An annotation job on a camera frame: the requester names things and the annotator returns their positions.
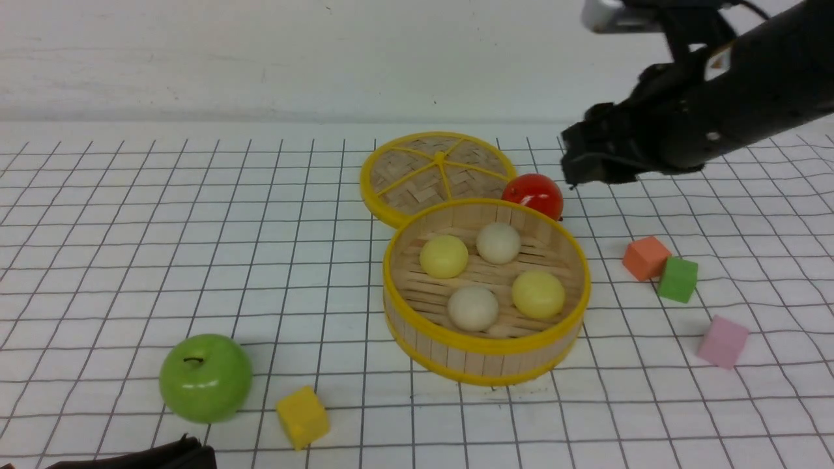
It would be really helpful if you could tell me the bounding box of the bamboo steamer tray yellow rim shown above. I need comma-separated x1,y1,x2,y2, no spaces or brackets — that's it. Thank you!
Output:
382,199,592,387

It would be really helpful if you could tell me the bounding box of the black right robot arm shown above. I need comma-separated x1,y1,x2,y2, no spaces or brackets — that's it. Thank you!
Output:
561,1,833,186

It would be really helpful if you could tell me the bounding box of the orange foam cube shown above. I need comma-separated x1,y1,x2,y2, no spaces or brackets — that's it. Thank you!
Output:
622,236,671,281

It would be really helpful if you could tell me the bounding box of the green foam cube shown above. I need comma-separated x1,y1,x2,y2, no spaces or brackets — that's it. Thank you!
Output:
656,256,699,304

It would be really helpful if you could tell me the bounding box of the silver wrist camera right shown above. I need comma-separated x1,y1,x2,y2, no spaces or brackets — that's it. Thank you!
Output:
581,1,675,35

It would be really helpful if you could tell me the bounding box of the white grid tablecloth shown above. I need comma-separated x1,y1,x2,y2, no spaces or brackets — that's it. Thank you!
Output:
1,124,833,468

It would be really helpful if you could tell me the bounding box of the yellow foam cube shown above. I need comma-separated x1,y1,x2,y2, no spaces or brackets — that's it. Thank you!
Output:
275,386,330,451

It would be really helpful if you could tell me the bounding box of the yellow bun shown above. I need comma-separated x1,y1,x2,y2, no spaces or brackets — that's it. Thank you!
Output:
419,234,470,279
511,270,566,320

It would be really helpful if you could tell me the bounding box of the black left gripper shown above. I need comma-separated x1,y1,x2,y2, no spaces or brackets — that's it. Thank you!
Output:
50,434,217,468

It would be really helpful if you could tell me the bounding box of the green apple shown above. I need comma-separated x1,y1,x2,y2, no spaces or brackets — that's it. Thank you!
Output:
158,334,253,424

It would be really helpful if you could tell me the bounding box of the red tomato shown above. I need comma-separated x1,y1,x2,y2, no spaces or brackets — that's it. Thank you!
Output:
502,173,565,221

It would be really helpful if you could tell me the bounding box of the bamboo steamer lid yellow rim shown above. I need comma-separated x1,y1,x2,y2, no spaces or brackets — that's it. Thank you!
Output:
358,132,517,229

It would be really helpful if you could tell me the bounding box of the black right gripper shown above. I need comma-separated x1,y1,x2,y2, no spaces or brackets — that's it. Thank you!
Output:
561,46,743,189

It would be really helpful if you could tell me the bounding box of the white bun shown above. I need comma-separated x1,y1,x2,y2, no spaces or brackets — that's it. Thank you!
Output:
476,222,521,265
446,285,500,332

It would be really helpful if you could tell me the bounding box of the pink foam cube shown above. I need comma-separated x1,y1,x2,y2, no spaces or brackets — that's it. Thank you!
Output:
697,315,750,370

